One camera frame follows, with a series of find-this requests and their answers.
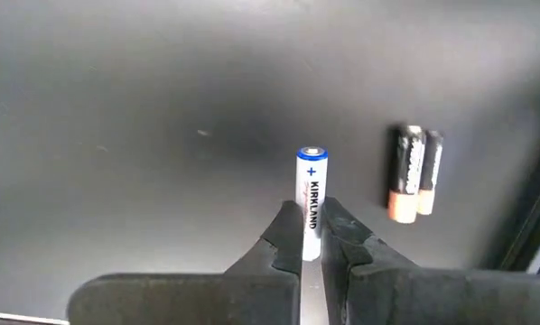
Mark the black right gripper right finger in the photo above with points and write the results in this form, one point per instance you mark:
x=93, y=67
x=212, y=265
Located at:
x=432, y=298

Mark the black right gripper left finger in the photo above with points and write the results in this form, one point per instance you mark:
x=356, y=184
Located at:
x=207, y=298

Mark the silver blue-tipped battery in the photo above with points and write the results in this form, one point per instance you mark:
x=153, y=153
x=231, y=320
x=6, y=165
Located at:
x=312, y=180

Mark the black copper Duracell battery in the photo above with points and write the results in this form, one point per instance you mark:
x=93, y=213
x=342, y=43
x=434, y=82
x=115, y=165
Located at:
x=429, y=176
x=405, y=176

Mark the black table mat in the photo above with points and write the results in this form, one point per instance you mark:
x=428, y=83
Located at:
x=161, y=113

